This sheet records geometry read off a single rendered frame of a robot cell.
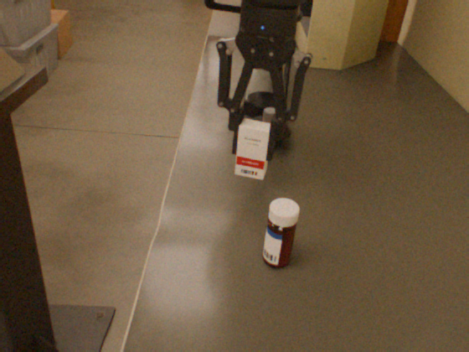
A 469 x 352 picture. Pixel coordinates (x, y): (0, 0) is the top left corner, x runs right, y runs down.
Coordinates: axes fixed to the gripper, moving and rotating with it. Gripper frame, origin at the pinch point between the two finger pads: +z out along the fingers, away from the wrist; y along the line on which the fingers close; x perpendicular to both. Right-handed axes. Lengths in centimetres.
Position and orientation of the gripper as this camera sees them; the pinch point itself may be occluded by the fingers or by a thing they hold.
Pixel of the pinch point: (255, 136)
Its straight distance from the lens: 67.1
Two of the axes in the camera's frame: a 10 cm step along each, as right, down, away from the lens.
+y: -9.8, -2.0, 0.8
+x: -1.7, 4.8, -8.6
